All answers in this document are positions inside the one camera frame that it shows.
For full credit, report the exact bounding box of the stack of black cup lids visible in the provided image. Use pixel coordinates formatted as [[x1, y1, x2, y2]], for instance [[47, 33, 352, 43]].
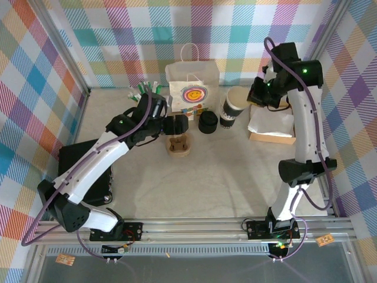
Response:
[[198, 111, 219, 134]]

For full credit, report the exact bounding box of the white printed paper bag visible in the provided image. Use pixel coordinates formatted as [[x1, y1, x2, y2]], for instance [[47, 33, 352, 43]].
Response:
[[164, 42, 221, 121]]

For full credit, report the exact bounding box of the black paper coffee cup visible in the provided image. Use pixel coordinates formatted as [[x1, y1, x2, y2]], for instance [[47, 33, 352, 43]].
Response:
[[221, 87, 252, 122]]

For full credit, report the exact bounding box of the stack of white napkins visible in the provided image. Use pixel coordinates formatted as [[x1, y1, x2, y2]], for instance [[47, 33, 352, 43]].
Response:
[[247, 104, 295, 139]]

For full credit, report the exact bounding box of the cardboard napkin box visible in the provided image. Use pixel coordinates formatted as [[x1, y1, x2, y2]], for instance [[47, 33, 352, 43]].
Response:
[[249, 103, 297, 146]]

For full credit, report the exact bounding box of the black case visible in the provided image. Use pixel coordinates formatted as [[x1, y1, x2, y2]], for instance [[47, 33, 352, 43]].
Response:
[[57, 140, 114, 207]]

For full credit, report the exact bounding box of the small controller board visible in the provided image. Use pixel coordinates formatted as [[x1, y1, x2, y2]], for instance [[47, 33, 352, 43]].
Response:
[[269, 241, 290, 257], [101, 242, 130, 255]]

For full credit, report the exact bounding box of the orange sticker tag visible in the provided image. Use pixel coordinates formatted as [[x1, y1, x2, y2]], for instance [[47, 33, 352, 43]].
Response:
[[55, 253, 76, 267], [315, 234, 334, 248]]

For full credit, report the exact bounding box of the aluminium frame post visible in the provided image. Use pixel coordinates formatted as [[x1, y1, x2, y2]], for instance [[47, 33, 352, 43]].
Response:
[[306, 0, 353, 61], [28, 0, 91, 97]]

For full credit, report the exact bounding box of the purple cable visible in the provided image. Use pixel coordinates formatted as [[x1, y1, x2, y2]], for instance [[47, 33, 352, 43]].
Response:
[[264, 37, 335, 262], [20, 88, 154, 262]]

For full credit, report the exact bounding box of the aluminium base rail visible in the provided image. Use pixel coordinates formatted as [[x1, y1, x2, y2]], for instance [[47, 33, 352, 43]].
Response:
[[31, 218, 359, 245]]

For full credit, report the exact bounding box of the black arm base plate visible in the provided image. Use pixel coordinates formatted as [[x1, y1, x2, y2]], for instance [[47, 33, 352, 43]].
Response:
[[246, 220, 301, 240], [89, 221, 144, 242]]

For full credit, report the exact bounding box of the grey slotted cable duct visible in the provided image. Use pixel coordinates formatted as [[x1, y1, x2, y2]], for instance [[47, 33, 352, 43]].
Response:
[[44, 245, 273, 258]]

